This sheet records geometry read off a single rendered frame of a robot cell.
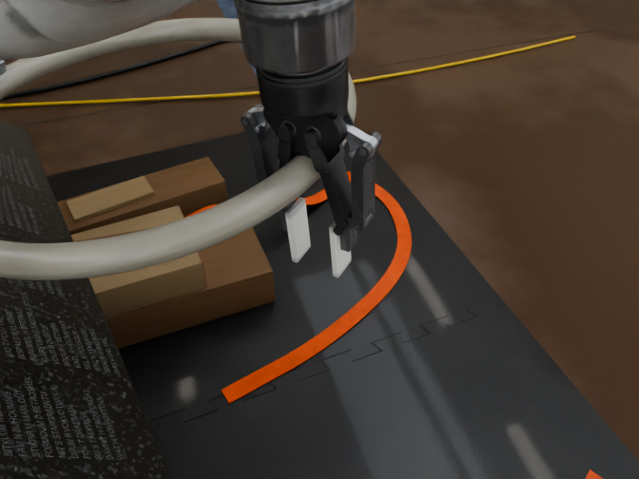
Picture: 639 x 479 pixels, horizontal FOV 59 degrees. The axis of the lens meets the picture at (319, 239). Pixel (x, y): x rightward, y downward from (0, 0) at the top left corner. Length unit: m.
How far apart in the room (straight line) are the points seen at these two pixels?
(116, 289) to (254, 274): 0.36
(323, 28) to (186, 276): 1.11
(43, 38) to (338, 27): 0.20
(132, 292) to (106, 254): 1.00
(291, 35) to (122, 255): 0.21
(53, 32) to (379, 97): 2.29
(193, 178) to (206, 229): 1.46
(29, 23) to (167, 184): 1.60
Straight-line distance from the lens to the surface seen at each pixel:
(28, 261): 0.50
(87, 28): 0.33
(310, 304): 1.63
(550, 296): 1.80
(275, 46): 0.43
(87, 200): 1.90
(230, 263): 1.57
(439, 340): 1.58
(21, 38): 0.34
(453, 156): 2.24
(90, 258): 0.47
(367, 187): 0.51
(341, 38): 0.44
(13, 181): 1.04
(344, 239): 0.56
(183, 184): 1.90
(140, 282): 1.45
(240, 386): 1.48
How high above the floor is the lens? 1.27
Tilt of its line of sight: 44 degrees down
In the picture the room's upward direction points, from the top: straight up
